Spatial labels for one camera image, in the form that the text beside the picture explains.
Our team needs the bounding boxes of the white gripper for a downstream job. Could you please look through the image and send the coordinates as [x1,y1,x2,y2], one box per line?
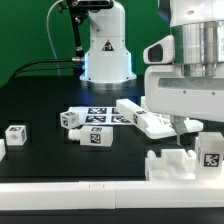
[143,35,224,145]

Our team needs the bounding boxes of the white chair seat block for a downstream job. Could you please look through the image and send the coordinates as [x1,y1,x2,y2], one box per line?
[145,149,196,181]

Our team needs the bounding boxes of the flat white tagged plate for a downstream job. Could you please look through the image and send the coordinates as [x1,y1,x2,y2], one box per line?
[69,107,130,125]

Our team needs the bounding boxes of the white front fence bar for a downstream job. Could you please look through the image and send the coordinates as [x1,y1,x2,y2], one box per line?
[0,180,224,211]

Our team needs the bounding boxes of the small white cube block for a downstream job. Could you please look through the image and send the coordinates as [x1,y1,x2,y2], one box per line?
[5,125,27,146]

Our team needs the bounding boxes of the white fence piece left edge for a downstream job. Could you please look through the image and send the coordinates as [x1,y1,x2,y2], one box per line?
[0,139,6,162]

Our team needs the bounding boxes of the white chair back frame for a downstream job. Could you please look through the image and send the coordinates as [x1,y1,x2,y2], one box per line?
[115,96,204,140]

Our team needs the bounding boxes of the black cables at base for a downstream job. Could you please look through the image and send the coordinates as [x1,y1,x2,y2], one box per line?
[9,56,84,80]

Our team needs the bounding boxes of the white cable behind robot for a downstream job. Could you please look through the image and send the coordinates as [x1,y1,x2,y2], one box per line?
[46,0,64,77]

